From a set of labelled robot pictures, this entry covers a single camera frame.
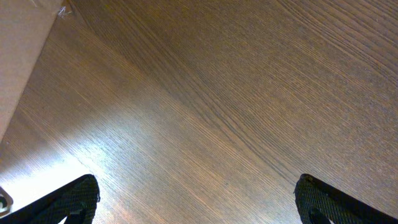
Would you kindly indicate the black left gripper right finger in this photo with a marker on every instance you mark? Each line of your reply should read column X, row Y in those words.
column 319, row 202

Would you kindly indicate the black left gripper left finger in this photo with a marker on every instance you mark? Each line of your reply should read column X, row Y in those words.
column 75, row 202

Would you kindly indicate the brown cardboard box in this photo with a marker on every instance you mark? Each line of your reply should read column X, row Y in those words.
column 25, row 25

